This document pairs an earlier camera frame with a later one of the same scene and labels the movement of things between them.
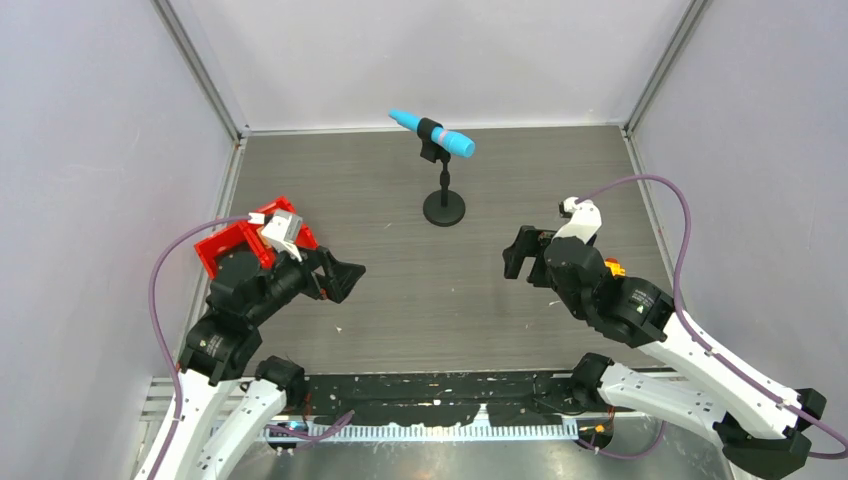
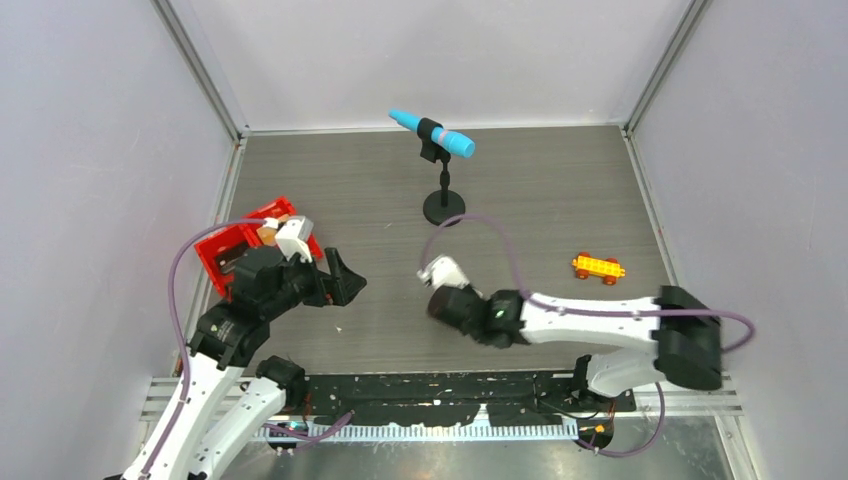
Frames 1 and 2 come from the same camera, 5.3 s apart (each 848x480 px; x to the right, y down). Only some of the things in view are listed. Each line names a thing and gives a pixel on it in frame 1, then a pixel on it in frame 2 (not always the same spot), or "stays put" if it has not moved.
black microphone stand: [443, 208] stays put
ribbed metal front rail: [424, 431] stays put
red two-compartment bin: [246, 234] stays put
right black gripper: [529, 242] -> [468, 289]
